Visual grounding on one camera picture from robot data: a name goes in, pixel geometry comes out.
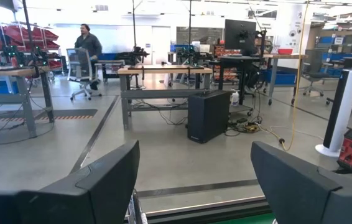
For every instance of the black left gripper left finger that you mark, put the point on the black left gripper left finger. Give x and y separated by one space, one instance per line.
70 202

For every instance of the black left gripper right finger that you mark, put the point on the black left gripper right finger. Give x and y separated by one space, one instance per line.
303 199

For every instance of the black bench robot arm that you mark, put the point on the black bench robot arm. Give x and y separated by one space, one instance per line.
14 53
191 56
135 56

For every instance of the green table mat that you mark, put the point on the green table mat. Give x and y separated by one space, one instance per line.
250 219

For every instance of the white black tower fan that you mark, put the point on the white black tower fan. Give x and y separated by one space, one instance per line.
347 102

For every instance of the white plastic bottle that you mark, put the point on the white plastic bottle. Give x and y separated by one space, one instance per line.
235 99

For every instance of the blue storage bin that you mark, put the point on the blue storage bin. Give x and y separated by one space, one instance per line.
283 79

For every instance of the black computer tower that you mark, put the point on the black computer tower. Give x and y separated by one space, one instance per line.
208 116

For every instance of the blue box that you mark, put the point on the blue box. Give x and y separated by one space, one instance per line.
3 87

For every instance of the grey mesh office chair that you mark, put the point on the grey mesh office chair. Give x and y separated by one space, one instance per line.
79 63

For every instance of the wooden table with metal legs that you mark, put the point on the wooden table with metal legs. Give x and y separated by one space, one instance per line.
285 56

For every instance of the wood-topped metal workbench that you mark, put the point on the wood-topped metal workbench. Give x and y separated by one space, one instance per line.
163 70
8 72

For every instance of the red plastic bin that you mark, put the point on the red plastic bin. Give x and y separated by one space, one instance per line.
285 51

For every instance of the person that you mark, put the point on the person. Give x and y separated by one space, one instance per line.
88 43

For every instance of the shelving with blue bins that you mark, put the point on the shelving with blue bins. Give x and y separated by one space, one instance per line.
326 40

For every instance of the orange parts bin rack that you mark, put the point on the orange parts bin rack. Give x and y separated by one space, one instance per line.
222 51

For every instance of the red bin storage rack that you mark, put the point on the red bin storage rack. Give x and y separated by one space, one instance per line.
17 33

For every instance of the black aluminium table frame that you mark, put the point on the black aluminium table frame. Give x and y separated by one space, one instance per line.
188 217

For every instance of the white camera display board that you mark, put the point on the white camera display board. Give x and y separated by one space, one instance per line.
292 34

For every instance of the black camera stand pole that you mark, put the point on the black camera stand pole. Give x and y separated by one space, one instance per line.
190 25
134 25
28 25

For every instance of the dark wall board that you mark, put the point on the dark wall board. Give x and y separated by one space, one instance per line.
199 35

